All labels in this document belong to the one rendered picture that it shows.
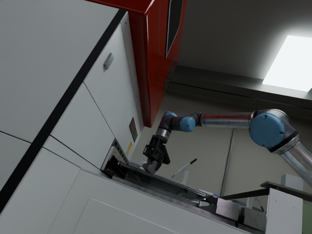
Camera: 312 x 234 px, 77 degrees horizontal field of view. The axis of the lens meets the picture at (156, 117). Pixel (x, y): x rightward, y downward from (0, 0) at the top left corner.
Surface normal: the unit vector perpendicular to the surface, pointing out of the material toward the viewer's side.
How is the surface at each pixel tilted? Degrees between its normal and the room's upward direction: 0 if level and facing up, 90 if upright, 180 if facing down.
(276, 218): 90
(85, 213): 90
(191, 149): 90
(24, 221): 90
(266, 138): 125
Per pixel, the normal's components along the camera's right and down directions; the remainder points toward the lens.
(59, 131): 0.94, 0.30
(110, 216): 0.00, -0.43
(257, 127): -0.73, 0.07
